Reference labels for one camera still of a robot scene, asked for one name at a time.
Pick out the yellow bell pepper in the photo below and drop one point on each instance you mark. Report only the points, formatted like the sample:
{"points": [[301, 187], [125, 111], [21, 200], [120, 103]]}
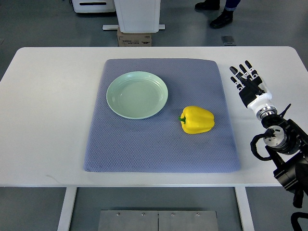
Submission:
{"points": [[195, 120]]}

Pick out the white table leg right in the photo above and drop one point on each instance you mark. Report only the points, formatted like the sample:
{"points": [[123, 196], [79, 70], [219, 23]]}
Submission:
{"points": [[244, 209]]}

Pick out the black shoe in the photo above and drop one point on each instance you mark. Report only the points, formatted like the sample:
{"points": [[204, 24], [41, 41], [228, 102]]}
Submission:
{"points": [[208, 5], [223, 20]]}

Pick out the grey floor plate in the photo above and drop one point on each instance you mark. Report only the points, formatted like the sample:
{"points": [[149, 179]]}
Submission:
{"points": [[228, 41]]}

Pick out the black shoe left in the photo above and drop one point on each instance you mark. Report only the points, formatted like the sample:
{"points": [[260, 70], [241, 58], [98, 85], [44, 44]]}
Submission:
{"points": [[208, 5]]}

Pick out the cardboard box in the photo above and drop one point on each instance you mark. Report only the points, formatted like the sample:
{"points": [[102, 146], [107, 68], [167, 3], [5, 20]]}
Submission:
{"points": [[134, 39]]}

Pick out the light green plate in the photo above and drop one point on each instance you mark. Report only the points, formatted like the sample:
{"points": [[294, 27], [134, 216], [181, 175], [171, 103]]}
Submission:
{"points": [[137, 95]]}

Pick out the metal base plate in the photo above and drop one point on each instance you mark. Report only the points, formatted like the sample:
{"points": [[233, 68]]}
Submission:
{"points": [[153, 220]]}

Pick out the white table leg left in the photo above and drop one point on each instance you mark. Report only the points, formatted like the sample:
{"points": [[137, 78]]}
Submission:
{"points": [[67, 209]]}

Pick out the blue textured mat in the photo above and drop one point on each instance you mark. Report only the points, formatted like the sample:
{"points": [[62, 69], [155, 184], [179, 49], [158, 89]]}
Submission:
{"points": [[158, 144]]}

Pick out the white table leg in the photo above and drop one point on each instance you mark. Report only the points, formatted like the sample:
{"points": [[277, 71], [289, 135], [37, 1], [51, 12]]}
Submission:
{"points": [[244, 209], [67, 209]]}

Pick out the white cabinet with slot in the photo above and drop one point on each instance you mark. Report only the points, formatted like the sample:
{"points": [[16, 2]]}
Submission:
{"points": [[93, 6]]}

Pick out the white pedestal stand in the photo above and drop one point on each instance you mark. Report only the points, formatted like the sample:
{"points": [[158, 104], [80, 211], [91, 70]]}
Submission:
{"points": [[137, 16]]}

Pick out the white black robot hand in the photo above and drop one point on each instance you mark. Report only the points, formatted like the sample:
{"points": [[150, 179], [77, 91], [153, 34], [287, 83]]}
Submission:
{"points": [[252, 90]]}

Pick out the black shoe right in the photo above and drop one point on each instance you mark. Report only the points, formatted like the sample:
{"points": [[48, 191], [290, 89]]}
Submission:
{"points": [[223, 20]]}

